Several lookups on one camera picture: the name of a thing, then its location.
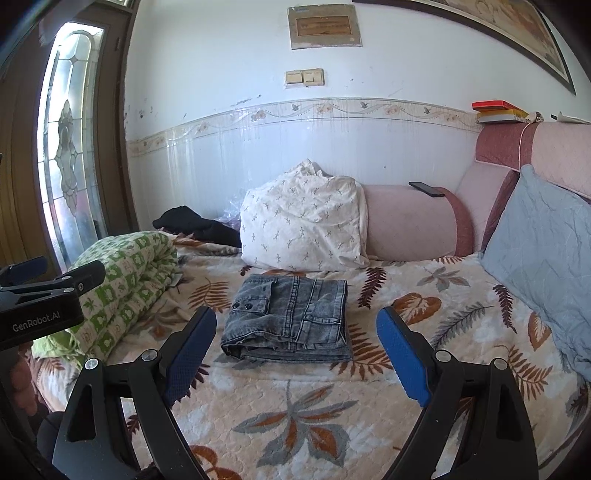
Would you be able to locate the person's left forearm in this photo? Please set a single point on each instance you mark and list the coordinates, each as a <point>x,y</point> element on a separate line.
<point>48,438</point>

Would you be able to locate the green checked quilt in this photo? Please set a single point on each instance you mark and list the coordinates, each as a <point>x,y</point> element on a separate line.
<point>124,277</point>

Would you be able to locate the white floral pillow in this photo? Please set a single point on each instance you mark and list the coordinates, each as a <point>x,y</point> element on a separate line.
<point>304,221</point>

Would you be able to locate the white book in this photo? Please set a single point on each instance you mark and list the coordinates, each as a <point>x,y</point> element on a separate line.
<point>501,118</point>

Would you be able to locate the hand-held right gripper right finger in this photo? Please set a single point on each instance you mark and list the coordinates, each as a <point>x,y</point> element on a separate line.
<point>399,355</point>

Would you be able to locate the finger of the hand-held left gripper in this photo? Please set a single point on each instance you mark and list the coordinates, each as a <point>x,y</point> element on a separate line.
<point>25,270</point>
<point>78,277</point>

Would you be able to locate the framed wall plaque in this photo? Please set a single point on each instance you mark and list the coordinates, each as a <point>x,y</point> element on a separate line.
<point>323,25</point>

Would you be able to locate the light blue pillow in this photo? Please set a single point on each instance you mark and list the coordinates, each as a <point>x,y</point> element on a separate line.
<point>545,258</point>

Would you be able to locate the wooden door with stained glass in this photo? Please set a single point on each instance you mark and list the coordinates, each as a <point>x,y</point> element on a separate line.
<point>69,138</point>

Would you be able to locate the red book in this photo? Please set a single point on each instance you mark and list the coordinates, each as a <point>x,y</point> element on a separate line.
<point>489,105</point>

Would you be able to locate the yellow book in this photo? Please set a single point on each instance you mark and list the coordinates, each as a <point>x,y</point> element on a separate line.
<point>505,111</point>

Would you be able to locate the large framed picture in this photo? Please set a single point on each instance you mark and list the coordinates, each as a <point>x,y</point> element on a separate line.
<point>498,32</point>

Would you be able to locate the grey denim pants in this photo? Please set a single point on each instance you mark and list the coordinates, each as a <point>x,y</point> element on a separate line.
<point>286,318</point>

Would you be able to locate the beige light switch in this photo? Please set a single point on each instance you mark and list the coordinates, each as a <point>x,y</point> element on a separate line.
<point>304,78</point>

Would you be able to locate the clear plastic bag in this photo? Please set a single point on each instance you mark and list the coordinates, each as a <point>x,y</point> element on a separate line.
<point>230,219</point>

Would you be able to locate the leaf-printed blanket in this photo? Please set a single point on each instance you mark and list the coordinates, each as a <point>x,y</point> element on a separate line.
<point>300,415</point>

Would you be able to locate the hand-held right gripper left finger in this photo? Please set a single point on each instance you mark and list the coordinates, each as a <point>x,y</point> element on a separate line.
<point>194,350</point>

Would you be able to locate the pink bed headboard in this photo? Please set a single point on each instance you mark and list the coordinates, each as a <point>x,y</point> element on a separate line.
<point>554,147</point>

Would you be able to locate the black cloth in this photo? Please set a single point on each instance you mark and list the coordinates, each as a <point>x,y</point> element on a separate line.
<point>194,226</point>

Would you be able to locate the white flat item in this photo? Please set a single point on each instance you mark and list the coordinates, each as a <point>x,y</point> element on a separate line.
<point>572,118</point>

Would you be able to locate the black phone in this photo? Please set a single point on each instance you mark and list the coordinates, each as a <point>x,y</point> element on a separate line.
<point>427,189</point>

